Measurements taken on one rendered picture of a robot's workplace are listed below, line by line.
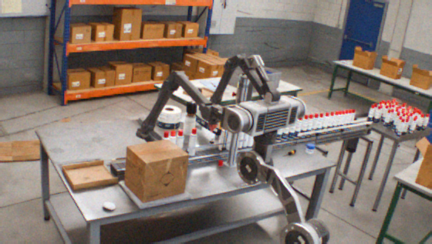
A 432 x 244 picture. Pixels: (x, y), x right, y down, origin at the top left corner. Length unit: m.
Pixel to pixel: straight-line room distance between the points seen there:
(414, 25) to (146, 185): 8.68
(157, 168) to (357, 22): 8.99
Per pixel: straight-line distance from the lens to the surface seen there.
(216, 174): 3.02
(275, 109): 2.36
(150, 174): 2.47
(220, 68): 7.09
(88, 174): 2.85
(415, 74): 8.14
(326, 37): 11.47
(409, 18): 10.44
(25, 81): 7.05
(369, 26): 10.82
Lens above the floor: 2.22
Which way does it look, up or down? 21 degrees down
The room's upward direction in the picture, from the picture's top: 8 degrees clockwise
